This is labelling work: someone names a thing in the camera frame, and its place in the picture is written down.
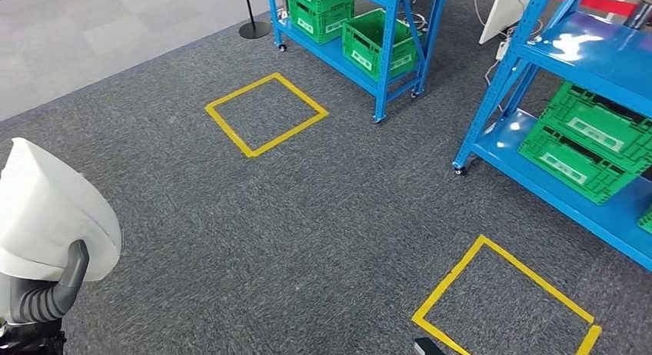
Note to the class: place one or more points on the white curved plastic part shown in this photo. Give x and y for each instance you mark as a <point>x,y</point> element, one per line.
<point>46,210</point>

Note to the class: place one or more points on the black stanchion with round base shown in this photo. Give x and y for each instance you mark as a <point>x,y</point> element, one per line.
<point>254,29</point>

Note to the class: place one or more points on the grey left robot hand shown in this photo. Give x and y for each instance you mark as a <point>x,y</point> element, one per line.
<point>51,302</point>

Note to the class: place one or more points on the blue metal shelf rack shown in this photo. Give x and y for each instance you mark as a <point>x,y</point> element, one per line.
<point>326,50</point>
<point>586,52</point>

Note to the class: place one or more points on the chrome stanchion post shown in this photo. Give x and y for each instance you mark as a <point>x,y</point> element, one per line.
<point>641,14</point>

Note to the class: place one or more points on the white panel board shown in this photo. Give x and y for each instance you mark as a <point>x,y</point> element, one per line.
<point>504,11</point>

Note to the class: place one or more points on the open green plastic crate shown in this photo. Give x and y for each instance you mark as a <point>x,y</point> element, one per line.
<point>364,57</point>

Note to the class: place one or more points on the white power strip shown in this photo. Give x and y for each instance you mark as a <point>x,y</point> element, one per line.
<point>502,50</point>

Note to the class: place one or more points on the black robot body piece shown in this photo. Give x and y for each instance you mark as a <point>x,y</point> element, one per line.
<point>428,346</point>

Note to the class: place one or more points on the yellow floor tape square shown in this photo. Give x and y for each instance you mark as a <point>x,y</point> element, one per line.
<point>418,317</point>

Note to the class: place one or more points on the red barrier belt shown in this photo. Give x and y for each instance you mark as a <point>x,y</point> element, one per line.
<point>606,4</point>

